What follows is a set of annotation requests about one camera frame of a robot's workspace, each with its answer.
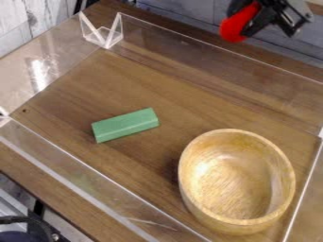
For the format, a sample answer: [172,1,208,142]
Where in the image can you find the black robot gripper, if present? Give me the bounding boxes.
[227,0,313,37]

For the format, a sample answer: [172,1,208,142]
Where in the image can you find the red fuzzy ball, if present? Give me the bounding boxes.
[219,0,260,43]

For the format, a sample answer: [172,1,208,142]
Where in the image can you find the green rectangular block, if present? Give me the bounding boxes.
[90,108,158,143]

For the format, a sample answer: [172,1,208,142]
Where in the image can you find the clear acrylic tray walls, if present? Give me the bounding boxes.
[0,11,323,242]

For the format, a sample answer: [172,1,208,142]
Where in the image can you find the wooden bowl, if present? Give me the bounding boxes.
[177,129,296,235]

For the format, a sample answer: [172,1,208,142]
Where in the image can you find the black metal bracket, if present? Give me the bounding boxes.
[26,211,70,242]

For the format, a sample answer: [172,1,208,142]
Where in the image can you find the black cable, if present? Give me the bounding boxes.
[0,216,48,242]

